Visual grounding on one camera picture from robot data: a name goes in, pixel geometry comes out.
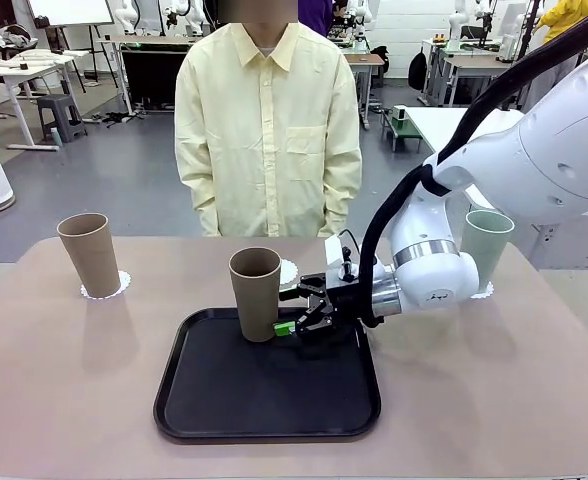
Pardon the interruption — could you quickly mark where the black cable conduit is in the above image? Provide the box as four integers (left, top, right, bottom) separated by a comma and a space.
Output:
357, 0, 588, 330

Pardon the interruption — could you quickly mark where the large white table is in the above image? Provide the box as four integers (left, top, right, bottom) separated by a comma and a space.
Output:
402, 106, 588, 236

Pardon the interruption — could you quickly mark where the white paper doily coaster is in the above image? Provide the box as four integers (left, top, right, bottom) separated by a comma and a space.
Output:
277, 258, 301, 290
468, 279, 495, 301
79, 269, 134, 302

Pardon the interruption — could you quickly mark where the black backpack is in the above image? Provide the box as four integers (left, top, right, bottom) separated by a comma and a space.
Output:
407, 49, 429, 92

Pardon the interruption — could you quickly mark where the person in purple top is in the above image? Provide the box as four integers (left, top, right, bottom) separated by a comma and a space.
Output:
297, 0, 335, 36

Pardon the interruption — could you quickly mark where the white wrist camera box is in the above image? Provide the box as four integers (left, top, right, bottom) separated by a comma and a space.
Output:
323, 232, 364, 292

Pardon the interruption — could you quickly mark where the background work desk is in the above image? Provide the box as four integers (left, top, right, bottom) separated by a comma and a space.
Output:
420, 38, 525, 107

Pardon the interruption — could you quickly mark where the person in yellow shirt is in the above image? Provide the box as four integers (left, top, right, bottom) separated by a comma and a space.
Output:
173, 0, 364, 239

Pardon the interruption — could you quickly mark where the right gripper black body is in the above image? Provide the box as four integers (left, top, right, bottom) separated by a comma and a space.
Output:
326, 284, 364, 327

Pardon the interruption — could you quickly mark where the person's left forearm yellow sleeve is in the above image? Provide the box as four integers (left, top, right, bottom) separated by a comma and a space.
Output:
318, 164, 355, 239

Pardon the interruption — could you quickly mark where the white work table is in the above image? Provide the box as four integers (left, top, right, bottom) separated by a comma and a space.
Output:
0, 49, 78, 151

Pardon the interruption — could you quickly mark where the brown tall cup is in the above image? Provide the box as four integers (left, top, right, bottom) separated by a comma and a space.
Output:
228, 247, 282, 344
56, 212, 123, 297

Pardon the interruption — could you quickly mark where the black serving tray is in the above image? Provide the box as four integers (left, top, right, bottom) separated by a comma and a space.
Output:
152, 306, 383, 441

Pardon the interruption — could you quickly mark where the light green tall cup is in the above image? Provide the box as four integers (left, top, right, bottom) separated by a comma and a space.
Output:
461, 209, 516, 294

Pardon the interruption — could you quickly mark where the grey plastic stool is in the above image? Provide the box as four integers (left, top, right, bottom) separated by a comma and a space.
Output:
35, 93, 89, 144

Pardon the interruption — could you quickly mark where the whiteboard on easel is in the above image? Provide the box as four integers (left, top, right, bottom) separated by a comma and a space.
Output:
26, 0, 115, 26

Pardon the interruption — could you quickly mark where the person's right forearm yellow sleeve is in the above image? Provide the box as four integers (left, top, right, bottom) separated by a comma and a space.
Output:
188, 164, 223, 238

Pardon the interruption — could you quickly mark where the black tripod pole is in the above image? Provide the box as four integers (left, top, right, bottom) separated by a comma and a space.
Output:
516, 0, 541, 61

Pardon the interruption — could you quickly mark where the person in yellow jacket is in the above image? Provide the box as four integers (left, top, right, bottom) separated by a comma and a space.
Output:
533, 0, 588, 46

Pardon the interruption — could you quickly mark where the grey jacket pile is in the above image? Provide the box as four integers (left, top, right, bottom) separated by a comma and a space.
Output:
0, 24, 33, 49

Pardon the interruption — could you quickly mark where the black panelled desk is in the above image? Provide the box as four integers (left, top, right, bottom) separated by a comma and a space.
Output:
98, 34, 190, 116

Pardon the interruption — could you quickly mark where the green low bench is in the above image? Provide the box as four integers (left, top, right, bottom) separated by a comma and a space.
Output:
382, 110, 424, 153

